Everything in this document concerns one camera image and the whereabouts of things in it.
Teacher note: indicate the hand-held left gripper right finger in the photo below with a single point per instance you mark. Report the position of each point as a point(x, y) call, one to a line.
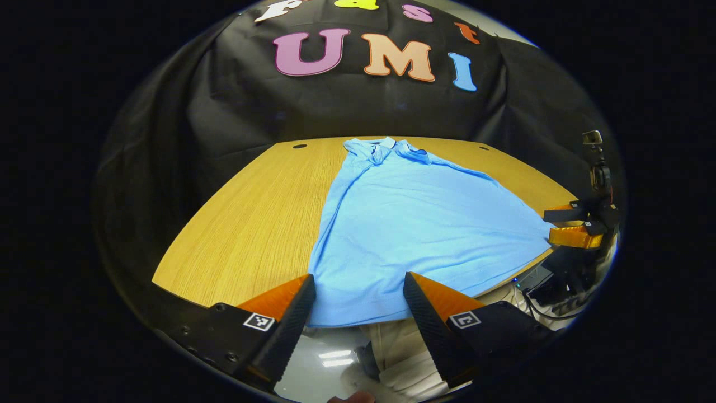
point(428, 336)

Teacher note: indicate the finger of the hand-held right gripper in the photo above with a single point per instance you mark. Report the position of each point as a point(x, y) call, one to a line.
point(576, 238)
point(565, 214)

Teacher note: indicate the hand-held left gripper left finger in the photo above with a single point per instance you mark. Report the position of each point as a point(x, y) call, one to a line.
point(285, 336)

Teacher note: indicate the light blue T-shirt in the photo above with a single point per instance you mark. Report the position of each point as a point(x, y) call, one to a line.
point(414, 224)

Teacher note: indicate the person's beige trousers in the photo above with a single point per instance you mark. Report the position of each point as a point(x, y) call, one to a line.
point(403, 352)

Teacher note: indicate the black backdrop cloth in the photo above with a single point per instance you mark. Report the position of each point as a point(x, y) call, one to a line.
point(313, 106)

